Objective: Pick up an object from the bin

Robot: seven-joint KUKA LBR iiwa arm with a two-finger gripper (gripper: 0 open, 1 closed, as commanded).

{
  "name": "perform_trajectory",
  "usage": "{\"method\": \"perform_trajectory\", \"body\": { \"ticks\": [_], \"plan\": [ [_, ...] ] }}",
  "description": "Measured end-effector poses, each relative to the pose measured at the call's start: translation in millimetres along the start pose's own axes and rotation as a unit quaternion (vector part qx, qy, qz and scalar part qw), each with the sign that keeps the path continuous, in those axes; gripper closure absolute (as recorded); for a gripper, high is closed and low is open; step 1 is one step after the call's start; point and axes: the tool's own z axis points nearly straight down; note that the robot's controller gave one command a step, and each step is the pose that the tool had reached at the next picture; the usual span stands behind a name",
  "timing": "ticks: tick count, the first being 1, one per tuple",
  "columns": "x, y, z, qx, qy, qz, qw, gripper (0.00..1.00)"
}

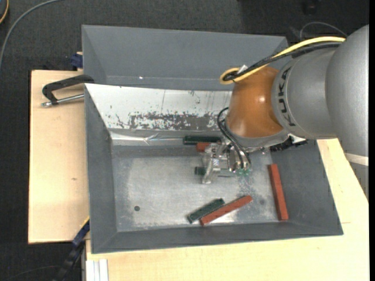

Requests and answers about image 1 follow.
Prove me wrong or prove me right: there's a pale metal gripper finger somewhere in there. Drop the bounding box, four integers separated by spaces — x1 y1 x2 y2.
200 165 220 185
201 149 220 166

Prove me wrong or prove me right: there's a grey metal bin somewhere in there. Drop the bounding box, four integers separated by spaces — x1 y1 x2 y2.
81 24 344 254

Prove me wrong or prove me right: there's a pale wood board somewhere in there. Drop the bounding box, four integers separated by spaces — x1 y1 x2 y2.
28 69 90 244

